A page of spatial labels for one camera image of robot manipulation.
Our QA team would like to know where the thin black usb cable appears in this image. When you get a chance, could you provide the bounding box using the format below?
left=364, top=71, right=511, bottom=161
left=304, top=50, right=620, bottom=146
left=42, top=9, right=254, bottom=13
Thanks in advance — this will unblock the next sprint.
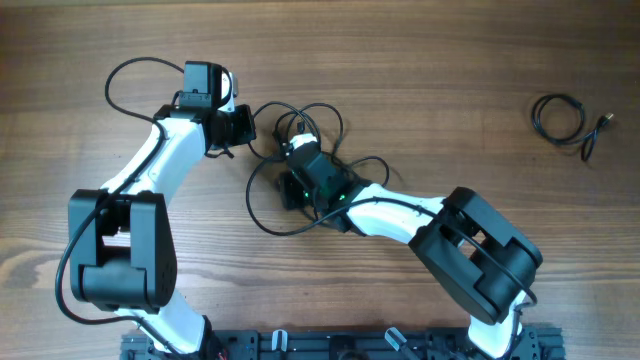
left=529, top=93, right=615, bottom=163

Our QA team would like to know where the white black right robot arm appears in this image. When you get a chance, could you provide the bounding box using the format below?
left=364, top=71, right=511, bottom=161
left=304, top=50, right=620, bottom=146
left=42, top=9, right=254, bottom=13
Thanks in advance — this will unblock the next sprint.
left=279, top=134, right=543, bottom=359

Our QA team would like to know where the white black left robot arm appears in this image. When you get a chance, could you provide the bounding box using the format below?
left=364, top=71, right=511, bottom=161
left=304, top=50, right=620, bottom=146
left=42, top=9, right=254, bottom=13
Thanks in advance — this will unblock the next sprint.
left=55, top=61, right=256, bottom=359

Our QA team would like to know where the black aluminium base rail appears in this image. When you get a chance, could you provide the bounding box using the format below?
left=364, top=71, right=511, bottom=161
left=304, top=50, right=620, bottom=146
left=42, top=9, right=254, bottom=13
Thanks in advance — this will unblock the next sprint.
left=119, top=327, right=566, bottom=360

